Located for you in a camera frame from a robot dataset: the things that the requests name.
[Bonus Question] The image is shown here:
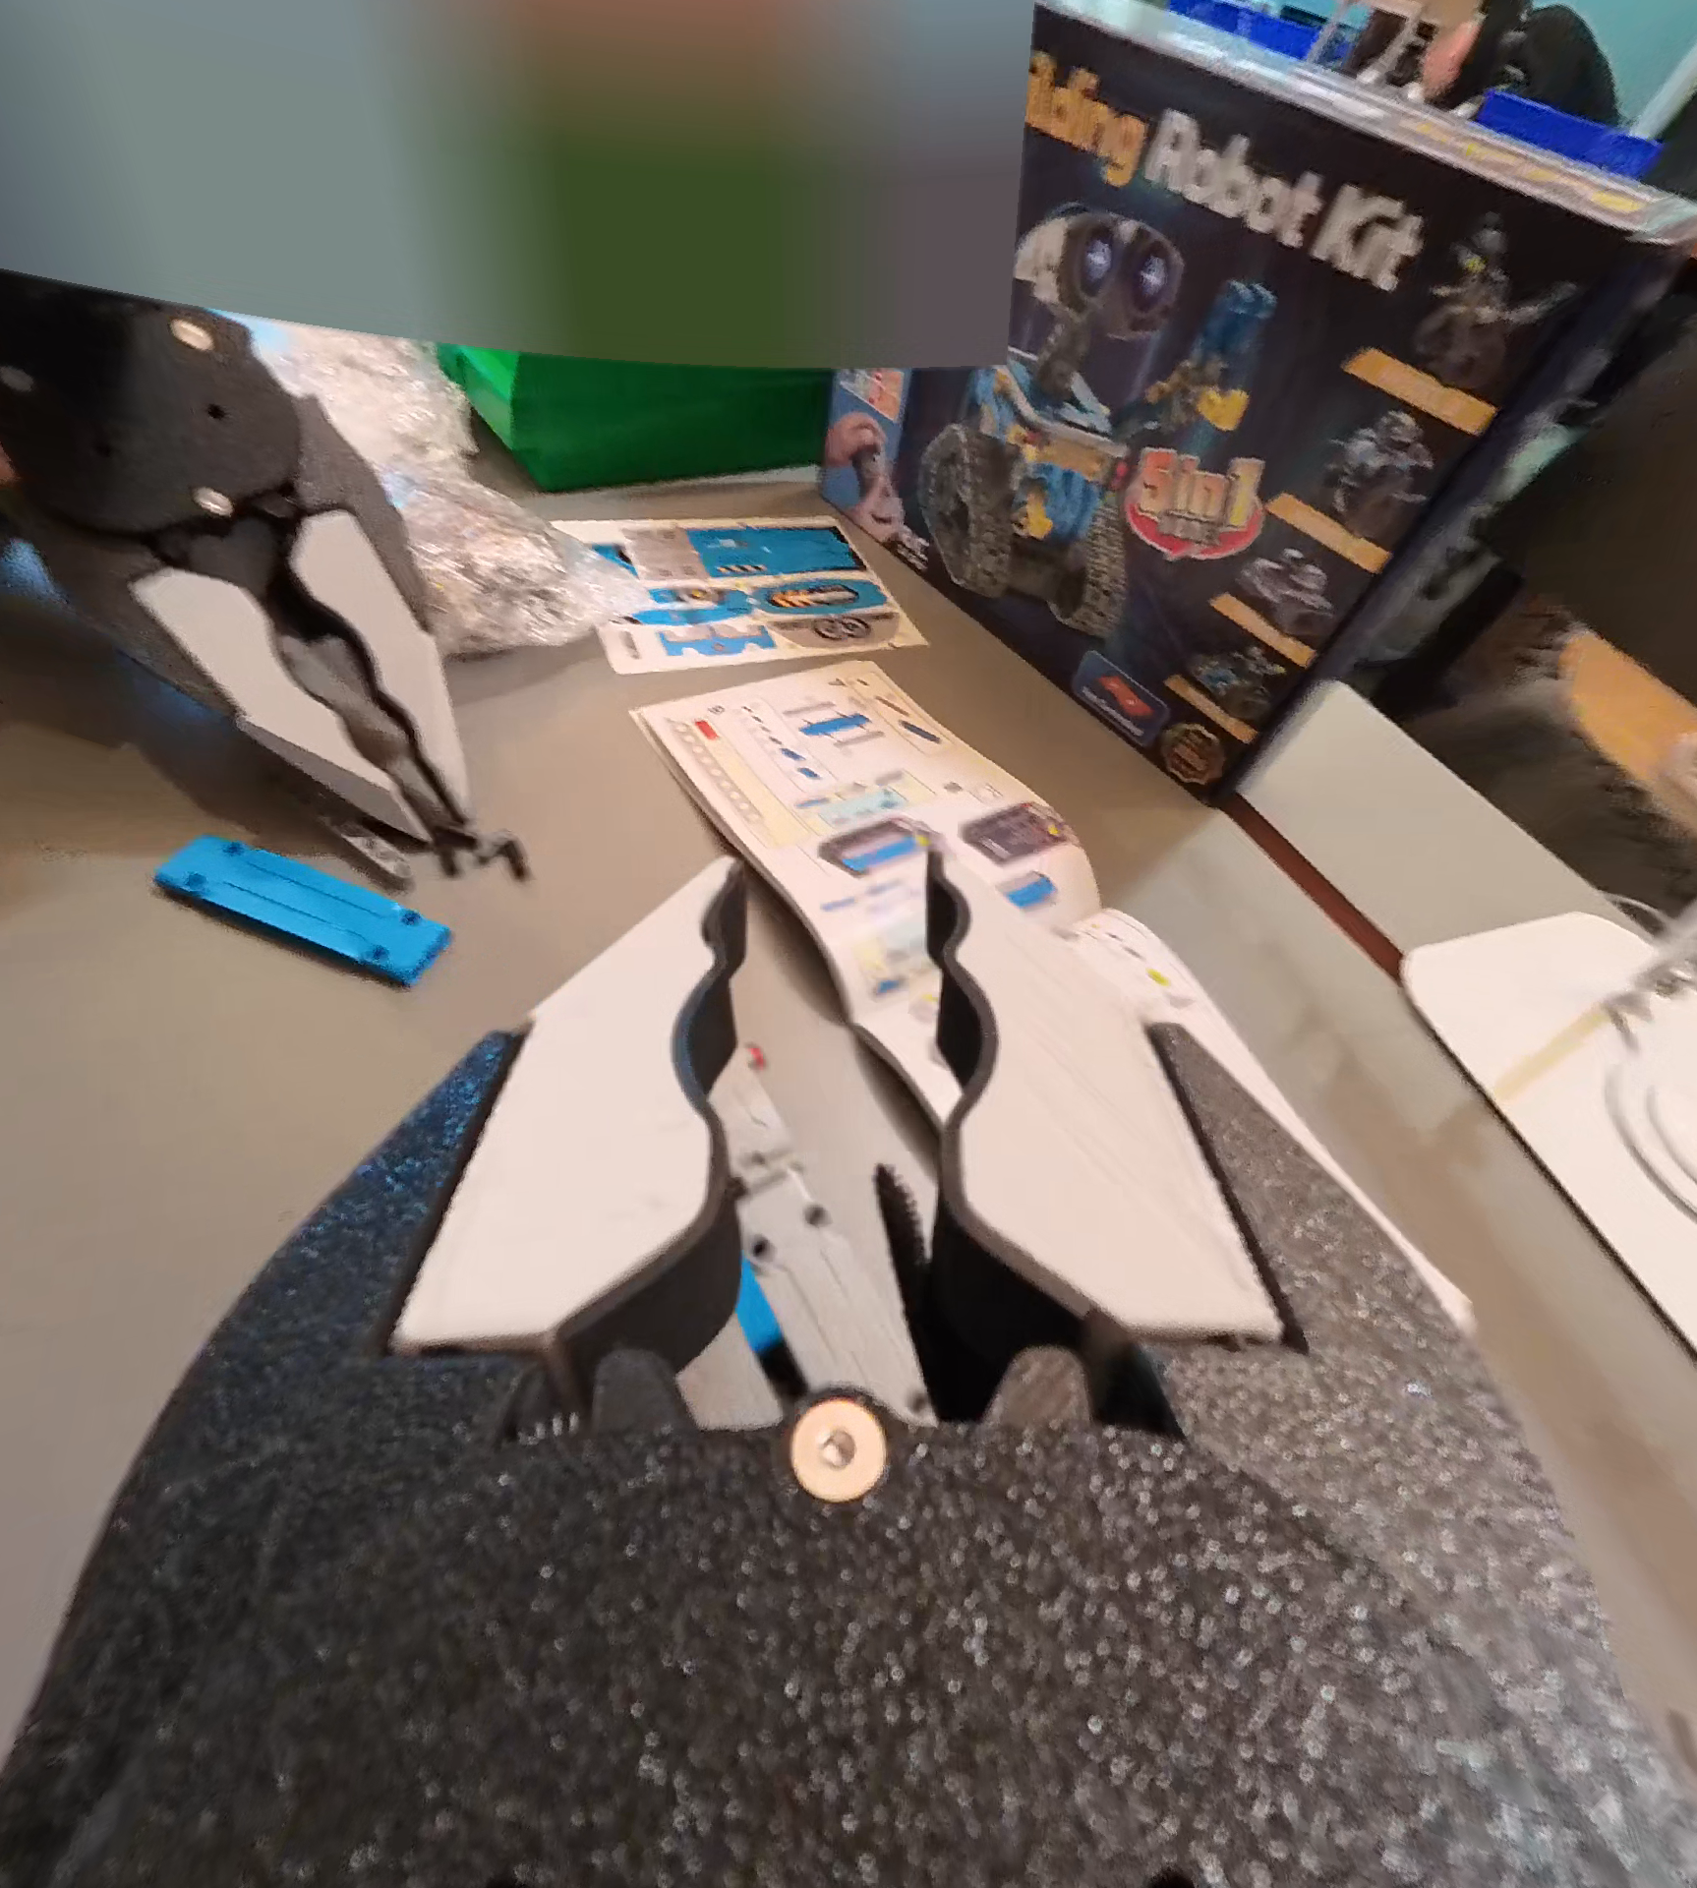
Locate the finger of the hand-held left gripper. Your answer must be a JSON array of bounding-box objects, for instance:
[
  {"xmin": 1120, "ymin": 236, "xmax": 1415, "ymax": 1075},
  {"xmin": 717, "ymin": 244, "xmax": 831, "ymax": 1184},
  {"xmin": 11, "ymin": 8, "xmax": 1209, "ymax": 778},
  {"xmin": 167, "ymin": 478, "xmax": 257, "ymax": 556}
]
[
  {"xmin": 129, "ymin": 564, "xmax": 434, "ymax": 845},
  {"xmin": 291, "ymin": 507, "xmax": 475, "ymax": 828}
]

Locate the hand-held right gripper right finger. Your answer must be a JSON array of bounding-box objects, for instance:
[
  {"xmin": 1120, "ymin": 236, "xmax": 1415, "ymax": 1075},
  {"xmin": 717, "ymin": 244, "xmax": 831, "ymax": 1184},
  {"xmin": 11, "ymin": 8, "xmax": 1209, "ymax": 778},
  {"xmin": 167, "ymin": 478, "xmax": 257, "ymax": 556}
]
[{"xmin": 924, "ymin": 851, "xmax": 1288, "ymax": 1406}]

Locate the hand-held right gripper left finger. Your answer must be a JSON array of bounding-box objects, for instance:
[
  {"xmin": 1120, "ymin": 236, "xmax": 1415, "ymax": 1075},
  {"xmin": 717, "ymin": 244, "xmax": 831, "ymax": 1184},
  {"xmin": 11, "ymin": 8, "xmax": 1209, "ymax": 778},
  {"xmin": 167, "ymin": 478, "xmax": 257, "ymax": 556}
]
[{"xmin": 391, "ymin": 857, "xmax": 751, "ymax": 1400}]

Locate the grey black toy brick assembly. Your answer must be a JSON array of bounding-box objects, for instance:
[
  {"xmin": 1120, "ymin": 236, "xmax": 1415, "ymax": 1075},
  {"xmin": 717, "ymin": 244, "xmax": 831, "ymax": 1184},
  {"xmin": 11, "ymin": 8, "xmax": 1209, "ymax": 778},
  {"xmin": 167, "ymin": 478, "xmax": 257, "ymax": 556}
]
[{"xmin": 711, "ymin": 1038, "xmax": 932, "ymax": 1426}]

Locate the blue toy panel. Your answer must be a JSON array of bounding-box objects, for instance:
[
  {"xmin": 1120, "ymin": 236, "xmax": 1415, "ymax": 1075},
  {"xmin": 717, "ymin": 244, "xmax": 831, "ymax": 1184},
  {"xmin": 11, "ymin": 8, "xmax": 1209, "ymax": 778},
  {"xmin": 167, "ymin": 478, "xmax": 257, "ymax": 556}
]
[{"xmin": 151, "ymin": 832, "xmax": 456, "ymax": 991}]

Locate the instruction booklet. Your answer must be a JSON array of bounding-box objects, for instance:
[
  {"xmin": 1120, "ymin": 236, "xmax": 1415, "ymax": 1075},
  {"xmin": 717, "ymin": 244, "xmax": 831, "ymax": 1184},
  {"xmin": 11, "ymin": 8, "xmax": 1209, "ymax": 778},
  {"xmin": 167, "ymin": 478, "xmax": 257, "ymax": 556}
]
[{"xmin": 629, "ymin": 659, "xmax": 1472, "ymax": 1337}]

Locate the clear plastic bag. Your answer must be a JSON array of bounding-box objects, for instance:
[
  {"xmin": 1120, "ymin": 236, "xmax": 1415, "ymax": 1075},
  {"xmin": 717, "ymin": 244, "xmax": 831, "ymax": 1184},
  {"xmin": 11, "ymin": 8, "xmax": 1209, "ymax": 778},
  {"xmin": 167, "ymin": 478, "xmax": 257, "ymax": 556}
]
[{"xmin": 405, "ymin": 472, "xmax": 637, "ymax": 660}]

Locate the small grey toy piece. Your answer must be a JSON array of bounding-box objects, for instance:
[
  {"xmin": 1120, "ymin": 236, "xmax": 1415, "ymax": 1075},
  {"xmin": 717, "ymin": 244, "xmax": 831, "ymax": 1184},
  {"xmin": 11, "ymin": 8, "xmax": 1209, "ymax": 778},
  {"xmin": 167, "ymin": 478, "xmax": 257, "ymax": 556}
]
[{"xmin": 328, "ymin": 818, "xmax": 418, "ymax": 891}]

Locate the green plastic bin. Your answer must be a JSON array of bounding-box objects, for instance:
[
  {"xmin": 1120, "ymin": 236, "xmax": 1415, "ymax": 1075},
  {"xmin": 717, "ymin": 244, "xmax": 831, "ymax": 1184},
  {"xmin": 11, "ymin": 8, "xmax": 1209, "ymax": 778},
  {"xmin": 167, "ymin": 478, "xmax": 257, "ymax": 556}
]
[{"xmin": 432, "ymin": 338, "xmax": 839, "ymax": 495}]

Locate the sticker sheet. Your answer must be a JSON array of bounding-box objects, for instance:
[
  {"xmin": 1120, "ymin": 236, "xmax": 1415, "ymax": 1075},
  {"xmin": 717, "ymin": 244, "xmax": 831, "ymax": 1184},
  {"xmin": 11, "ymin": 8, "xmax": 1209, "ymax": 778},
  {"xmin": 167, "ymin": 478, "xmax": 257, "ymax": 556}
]
[{"xmin": 550, "ymin": 515, "xmax": 928, "ymax": 678}]

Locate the white stand with wooden board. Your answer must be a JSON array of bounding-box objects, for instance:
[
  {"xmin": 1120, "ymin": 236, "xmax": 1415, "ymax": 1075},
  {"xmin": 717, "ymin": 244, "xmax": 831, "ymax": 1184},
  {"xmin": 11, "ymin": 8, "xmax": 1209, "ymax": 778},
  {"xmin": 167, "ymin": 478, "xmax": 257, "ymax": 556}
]
[{"xmin": 1400, "ymin": 619, "xmax": 1697, "ymax": 1465}]

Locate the toy building kit box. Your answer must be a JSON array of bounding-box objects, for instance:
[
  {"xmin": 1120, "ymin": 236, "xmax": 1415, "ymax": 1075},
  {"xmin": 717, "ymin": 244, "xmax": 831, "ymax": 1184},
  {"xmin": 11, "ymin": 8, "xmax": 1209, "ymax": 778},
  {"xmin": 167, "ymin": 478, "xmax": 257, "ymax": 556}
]
[{"xmin": 816, "ymin": 0, "xmax": 1697, "ymax": 806}]

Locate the dark panel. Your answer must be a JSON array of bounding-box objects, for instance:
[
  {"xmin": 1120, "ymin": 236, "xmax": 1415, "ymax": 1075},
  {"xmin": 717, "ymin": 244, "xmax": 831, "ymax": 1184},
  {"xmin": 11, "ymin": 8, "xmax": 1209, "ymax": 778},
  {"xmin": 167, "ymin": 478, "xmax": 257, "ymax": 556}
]
[{"xmin": 1504, "ymin": 249, "xmax": 1697, "ymax": 710}]

